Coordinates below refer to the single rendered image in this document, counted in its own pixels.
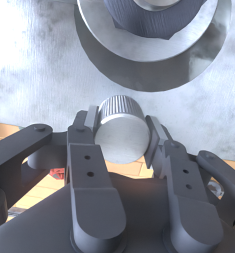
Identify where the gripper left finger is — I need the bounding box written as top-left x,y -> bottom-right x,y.
0,105 -> 128,253

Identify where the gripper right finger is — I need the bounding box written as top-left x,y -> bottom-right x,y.
144,115 -> 235,253

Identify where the silver knurled plunger knob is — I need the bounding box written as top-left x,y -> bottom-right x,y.
93,94 -> 152,165

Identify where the silver round spindle flange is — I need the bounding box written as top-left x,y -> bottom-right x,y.
76,0 -> 219,63

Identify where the dark grey hex nut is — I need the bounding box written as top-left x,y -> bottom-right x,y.
103,0 -> 208,42

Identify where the silver spindle end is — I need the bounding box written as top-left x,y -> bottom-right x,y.
132,0 -> 178,12

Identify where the silver metal part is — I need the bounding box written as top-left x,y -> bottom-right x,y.
206,180 -> 225,201

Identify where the red cloth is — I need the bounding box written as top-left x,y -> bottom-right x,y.
48,167 -> 66,180

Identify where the brushed steel fixture body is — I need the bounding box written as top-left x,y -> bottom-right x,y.
0,0 -> 235,163

